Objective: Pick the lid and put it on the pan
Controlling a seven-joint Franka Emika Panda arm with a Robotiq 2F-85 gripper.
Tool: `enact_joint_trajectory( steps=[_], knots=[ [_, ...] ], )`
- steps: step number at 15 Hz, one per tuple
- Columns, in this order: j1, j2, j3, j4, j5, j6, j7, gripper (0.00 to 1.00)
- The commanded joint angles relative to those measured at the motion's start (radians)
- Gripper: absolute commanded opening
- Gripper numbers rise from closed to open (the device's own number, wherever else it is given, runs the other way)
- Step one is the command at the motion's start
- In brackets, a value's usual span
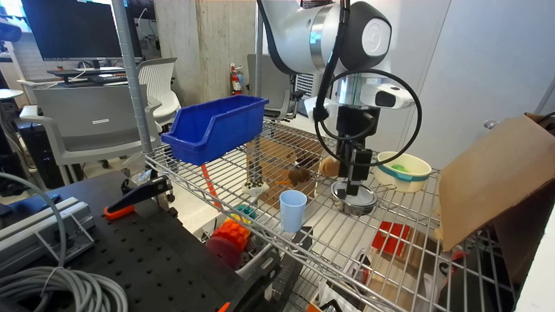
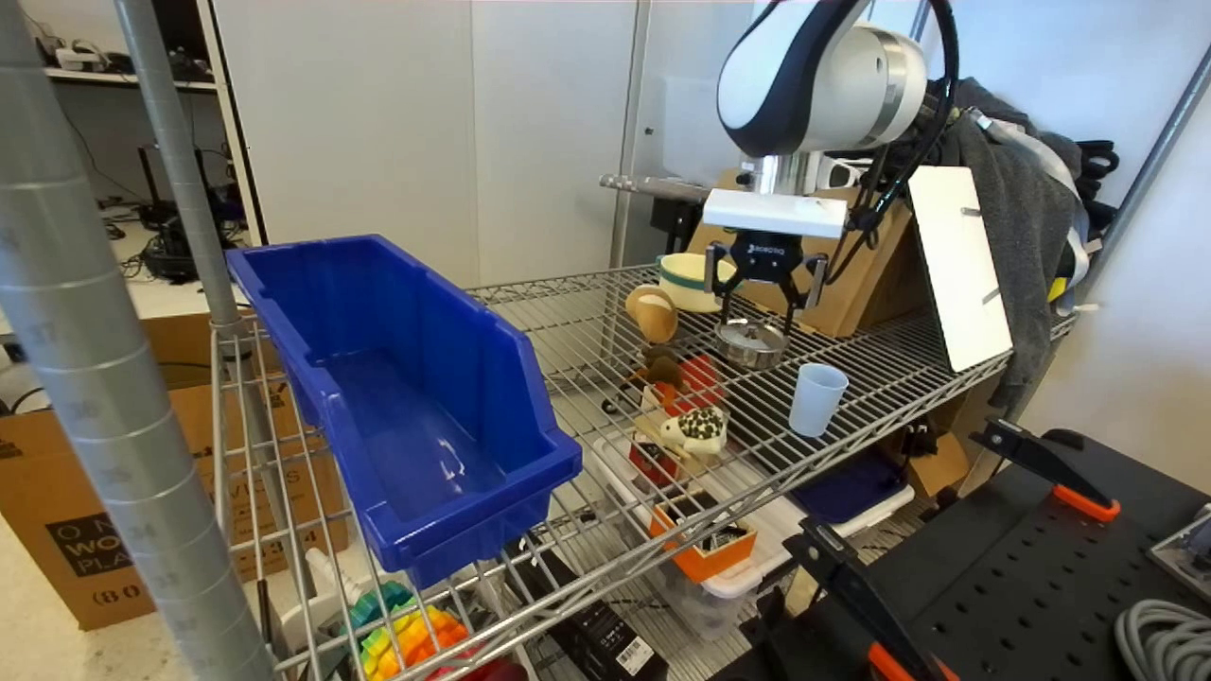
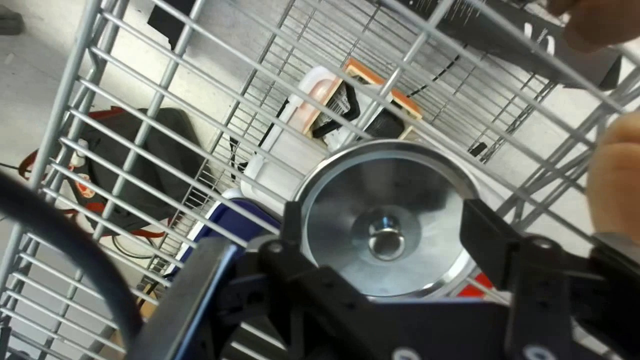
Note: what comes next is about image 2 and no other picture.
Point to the white spray bottle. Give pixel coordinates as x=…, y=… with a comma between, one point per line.
x=317, y=605

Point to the black box with label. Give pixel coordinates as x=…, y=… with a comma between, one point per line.
x=591, y=634

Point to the black orange clamp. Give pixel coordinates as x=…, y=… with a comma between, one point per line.
x=856, y=591
x=1050, y=465

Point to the silver pan lid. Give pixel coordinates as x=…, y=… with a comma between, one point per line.
x=750, y=346

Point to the clear plastic storage bin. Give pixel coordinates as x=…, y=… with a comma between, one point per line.
x=738, y=591

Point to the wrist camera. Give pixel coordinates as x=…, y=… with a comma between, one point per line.
x=776, y=212

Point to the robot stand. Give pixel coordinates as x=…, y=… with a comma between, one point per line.
x=1031, y=577

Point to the red toy block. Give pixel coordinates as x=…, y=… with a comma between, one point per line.
x=702, y=378

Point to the brown toy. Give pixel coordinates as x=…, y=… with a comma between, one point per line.
x=660, y=367

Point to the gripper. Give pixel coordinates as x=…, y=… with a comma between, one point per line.
x=766, y=257

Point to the large printed cardboard box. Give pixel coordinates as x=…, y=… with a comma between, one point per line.
x=57, y=511

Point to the blue plastic bin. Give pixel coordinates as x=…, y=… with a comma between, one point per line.
x=416, y=416

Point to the cream pot with green stripe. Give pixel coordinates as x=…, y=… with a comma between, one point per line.
x=683, y=284

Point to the white spotted toy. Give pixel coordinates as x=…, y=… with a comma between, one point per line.
x=695, y=430

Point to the silver metal rod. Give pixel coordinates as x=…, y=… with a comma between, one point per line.
x=653, y=188

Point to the grey cloth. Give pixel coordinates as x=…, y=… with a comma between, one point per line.
x=1026, y=218

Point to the orange container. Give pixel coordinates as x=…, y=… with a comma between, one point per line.
x=705, y=558

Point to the white plastic cup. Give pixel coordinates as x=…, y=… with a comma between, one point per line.
x=816, y=401

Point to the rainbow coloured toy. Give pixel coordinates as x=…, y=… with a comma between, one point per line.
x=412, y=643

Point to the blue lid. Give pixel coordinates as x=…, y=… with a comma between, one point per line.
x=851, y=492

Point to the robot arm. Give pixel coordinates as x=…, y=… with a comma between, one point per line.
x=823, y=80

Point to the white board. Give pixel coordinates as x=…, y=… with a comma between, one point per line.
x=960, y=265

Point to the grey device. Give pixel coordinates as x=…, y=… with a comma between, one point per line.
x=1187, y=558

